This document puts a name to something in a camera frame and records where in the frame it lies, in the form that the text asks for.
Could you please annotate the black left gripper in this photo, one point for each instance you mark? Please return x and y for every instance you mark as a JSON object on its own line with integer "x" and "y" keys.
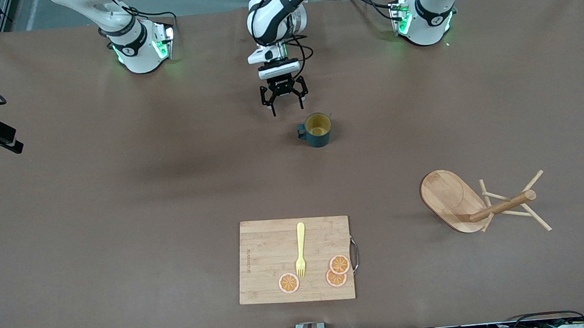
{"x": 282, "y": 85}

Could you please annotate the dark teal cup yellow inside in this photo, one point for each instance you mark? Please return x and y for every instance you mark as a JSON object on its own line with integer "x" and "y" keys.
{"x": 319, "y": 139}

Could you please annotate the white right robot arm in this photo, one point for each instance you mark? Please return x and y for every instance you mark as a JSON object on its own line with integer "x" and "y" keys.
{"x": 137, "y": 56}

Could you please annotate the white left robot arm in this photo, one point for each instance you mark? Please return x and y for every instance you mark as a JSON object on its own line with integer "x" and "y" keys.
{"x": 430, "y": 20}

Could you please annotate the wooden mug rack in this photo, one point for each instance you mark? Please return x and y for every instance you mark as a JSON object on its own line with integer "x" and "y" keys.
{"x": 448, "y": 198}

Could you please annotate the yellow plastic fork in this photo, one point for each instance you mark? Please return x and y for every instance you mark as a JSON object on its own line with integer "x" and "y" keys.
{"x": 300, "y": 237}

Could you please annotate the bamboo cutting board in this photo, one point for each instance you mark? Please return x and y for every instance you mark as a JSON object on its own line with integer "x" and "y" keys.
{"x": 266, "y": 261}

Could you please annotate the orange slice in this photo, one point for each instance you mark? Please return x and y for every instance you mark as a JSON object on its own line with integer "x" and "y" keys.
{"x": 339, "y": 264}
{"x": 288, "y": 283}
{"x": 333, "y": 282}

